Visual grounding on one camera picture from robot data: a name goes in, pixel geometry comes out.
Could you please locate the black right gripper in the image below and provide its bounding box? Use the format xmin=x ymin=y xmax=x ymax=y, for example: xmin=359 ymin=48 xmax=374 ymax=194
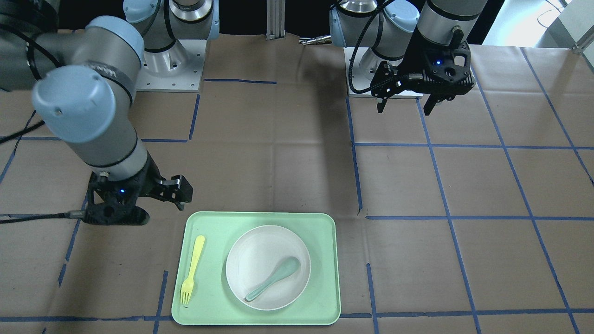
xmin=84 ymin=155 xmax=194 ymax=226

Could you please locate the beige round plate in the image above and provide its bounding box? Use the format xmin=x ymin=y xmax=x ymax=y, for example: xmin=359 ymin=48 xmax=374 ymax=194
xmin=225 ymin=225 xmax=311 ymax=311

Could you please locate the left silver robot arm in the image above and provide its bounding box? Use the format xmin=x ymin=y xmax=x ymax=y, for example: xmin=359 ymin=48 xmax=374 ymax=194
xmin=329 ymin=0 xmax=486 ymax=116

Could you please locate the mint green tray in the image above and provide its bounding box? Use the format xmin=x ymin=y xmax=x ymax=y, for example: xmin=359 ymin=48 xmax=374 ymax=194
xmin=171 ymin=212 xmax=341 ymax=326

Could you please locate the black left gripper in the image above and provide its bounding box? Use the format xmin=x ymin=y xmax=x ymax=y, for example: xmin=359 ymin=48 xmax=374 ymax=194
xmin=370 ymin=32 xmax=476 ymax=116

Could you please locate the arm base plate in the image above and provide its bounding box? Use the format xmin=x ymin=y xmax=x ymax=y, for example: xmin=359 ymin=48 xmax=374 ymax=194
xmin=343 ymin=47 xmax=424 ymax=99
xmin=136 ymin=39 xmax=208 ymax=93

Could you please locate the teal plastic spoon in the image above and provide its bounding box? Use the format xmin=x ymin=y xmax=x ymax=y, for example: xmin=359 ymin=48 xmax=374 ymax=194
xmin=244 ymin=257 xmax=301 ymax=302

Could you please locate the aluminium frame post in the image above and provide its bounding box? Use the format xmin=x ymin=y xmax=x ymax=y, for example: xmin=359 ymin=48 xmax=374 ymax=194
xmin=265 ymin=0 xmax=286 ymax=40

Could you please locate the yellow plastic fork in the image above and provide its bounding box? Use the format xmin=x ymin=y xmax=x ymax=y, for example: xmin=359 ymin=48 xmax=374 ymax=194
xmin=180 ymin=235 xmax=206 ymax=306

